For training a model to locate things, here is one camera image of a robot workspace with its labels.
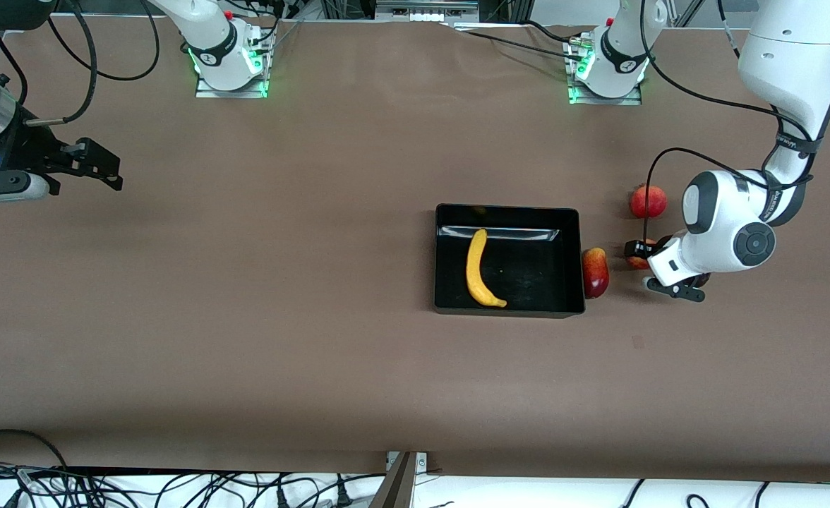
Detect metal table edge bracket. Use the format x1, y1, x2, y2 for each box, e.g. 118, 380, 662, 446
369, 451, 428, 508

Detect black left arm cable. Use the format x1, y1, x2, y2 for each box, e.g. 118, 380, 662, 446
639, 0, 819, 245

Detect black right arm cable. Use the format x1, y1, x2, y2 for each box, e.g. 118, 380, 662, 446
0, 0, 160, 128

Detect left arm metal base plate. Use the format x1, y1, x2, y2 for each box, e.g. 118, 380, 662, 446
567, 32, 643, 107

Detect red pomegranate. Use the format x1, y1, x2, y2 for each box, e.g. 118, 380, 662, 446
630, 183, 668, 219

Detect black cable on table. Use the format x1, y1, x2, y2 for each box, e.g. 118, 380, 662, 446
450, 20, 585, 61

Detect black rectangular tray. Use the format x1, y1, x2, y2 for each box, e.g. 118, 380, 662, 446
433, 203, 587, 319

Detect red yellow mango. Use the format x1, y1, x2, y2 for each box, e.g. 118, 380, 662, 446
582, 248, 610, 299

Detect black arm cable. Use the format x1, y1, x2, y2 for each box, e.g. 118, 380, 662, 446
0, 0, 160, 128
639, 0, 819, 245

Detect white power strip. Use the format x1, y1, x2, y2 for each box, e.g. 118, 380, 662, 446
375, 0, 480, 22

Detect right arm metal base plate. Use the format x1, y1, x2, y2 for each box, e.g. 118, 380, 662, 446
195, 21, 270, 98

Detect yellow banana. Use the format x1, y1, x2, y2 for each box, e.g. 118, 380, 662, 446
466, 229, 508, 308

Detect tangled black floor cables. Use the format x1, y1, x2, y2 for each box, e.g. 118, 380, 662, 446
0, 429, 387, 508

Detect red yellow apple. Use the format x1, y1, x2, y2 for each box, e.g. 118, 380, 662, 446
627, 238, 660, 271

